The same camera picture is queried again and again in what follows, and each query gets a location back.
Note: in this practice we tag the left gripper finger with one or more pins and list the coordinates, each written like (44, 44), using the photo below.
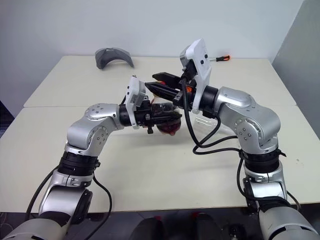
(167, 116)

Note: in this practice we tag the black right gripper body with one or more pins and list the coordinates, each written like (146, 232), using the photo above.
(191, 100)

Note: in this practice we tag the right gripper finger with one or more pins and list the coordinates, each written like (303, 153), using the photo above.
(167, 78)
(162, 90)

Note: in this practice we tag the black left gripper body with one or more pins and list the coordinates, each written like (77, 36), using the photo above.
(143, 116)

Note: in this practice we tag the clear bottle with dark drink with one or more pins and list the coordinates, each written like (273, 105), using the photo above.
(170, 127)

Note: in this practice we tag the clear wine glass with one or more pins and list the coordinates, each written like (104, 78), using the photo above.
(205, 121)

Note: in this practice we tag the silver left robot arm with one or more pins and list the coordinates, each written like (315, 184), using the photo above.
(100, 112)

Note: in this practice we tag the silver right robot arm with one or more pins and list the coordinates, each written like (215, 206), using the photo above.
(240, 100)

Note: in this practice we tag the orange and black screwdriver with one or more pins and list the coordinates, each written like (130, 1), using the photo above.
(223, 58)

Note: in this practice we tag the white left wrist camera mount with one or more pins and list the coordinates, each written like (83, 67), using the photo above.
(131, 100)

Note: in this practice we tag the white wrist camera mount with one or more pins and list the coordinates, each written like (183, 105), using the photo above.
(131, 100)
(202, 65)

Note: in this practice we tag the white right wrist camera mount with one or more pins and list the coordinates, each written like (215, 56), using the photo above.
(202, 65)

